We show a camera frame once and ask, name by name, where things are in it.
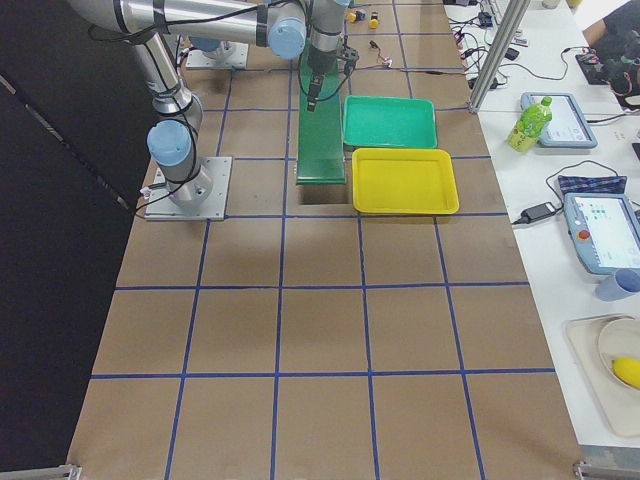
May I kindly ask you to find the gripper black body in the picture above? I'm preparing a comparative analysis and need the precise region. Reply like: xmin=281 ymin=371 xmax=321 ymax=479
xmin=306 ymin=41 xmax=359 ymax=77

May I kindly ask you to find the green conveyor belt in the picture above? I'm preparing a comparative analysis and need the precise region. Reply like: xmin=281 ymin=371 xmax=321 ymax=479
xmin=296 ymin=47 xmax=346 ymax=185

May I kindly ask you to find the green plastic tray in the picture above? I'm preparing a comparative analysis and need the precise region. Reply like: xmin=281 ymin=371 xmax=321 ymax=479
xmin=343 ymin=95 xmax=438 ymax=149

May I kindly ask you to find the yellow plastic tray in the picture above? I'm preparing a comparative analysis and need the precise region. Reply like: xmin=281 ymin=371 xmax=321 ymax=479
xmin=351 ymin=148 xmax=460 ymax=215

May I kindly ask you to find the green tea bottle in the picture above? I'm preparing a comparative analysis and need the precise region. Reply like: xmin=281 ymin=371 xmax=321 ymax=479
xmin=507 ymin=96 xmax=552 ymax=153

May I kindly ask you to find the upper teach pendant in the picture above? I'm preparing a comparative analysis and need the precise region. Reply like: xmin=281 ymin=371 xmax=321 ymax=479
xmin=520 ymin=92 xmax=598 ymax=149

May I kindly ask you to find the teach pendant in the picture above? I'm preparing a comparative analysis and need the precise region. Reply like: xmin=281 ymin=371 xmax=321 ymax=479
xmin=520 ymin=92 xmax=598 ymax=149
xmin=563 ymin=193 xmax=639 ymax=275

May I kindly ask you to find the black power adapter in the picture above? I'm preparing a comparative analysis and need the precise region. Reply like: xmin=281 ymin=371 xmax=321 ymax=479
xmin=518 ymin=202 xmax=556 ymax=224

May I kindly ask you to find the checkered blue cloth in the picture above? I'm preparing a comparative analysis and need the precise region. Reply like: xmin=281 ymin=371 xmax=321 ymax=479
xmin=558 ymin=175 xmax=627 ymax=201

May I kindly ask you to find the lower teach pendant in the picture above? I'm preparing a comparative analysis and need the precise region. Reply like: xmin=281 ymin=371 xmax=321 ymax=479
xmin=563 ymin=193 xmax=639 ymax=275

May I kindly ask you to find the blue cup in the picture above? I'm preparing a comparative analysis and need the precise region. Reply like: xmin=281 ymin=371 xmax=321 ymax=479
xmin=595 ymin=269 xmax=639 ymax=301

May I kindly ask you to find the beige plate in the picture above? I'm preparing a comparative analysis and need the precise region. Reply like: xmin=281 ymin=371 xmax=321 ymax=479
xmin=597 ymin=318 xmax=639 ymax=388

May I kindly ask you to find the yellow lemon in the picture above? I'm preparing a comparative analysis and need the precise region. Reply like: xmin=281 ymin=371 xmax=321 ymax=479
xmin=612 ymin=357 xmax=640 ymax=389

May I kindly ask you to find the beige serving tray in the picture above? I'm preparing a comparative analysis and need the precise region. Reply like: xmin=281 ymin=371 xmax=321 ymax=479
xmin=565 ymin=314 xmax=639 ymax=438

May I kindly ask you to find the red black power cable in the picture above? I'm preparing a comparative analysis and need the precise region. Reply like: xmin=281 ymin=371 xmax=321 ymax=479
xmin=368 ymin=39 xmax=481 ymax=77

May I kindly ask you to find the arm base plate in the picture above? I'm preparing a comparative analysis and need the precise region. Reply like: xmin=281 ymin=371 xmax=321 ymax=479
xmin=144 ymin=156 xmax=232 ymax=221
xmin=185 ymin=42 xmax=249 ymax=70

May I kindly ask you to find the aluminium frame post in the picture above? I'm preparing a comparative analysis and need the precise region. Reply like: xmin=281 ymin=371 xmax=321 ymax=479
xmin=468 ymin=0 xmax=530 ymax=113

